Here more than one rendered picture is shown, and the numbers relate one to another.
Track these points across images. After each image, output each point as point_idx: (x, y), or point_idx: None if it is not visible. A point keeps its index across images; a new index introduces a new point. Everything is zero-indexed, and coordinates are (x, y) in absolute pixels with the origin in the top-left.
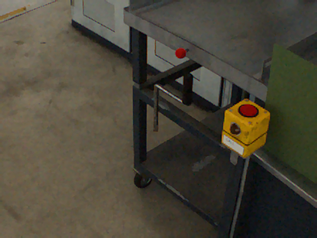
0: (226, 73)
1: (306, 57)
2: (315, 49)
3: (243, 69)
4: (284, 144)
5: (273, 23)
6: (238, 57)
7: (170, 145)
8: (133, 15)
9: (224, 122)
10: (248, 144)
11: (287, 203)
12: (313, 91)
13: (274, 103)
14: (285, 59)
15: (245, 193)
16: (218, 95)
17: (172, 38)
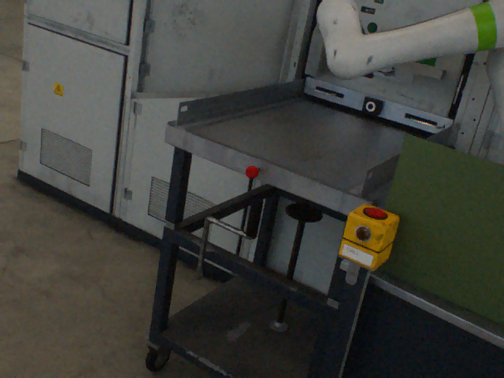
0: (310, 192)
1: None
2: None
3: (335, 186)
4: (411, 260)
5: (345, 146)
6: (324, 176)
7: (192, 312)
8: (181, 131)
9: (346, 228)
10: (379, 252)
11: (421, 336)
12: (459, 186)
13: (398, 209)
14: (420, 152)
15: None
16: None
17: (236, 157)
